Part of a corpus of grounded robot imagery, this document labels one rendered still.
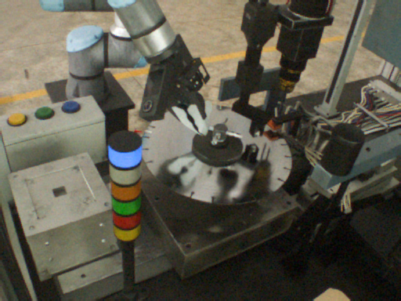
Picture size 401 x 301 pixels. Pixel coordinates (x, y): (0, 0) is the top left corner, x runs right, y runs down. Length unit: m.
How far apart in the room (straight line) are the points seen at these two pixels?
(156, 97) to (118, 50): 0.56
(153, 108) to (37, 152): 0.41
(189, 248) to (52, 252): 0.27
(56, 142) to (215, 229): 0.45
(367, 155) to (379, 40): 0.22
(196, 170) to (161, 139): 0.12
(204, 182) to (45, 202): 0.32
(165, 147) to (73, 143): 0.29
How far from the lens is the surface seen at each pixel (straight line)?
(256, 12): 0.75
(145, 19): 0.71
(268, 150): 0.88
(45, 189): 0.84
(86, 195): 0.82
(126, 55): 1.26
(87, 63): 1.28
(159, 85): 0.73
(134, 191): 0.57
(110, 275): 0.86
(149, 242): 0.91
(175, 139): 0.86
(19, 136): 0.99
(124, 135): 0.54
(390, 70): 1.90
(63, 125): 1.00
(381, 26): 0.76
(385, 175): 1.11
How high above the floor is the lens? 1.49
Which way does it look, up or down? 39 degrees down
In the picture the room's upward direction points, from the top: 8 degrees clockwise
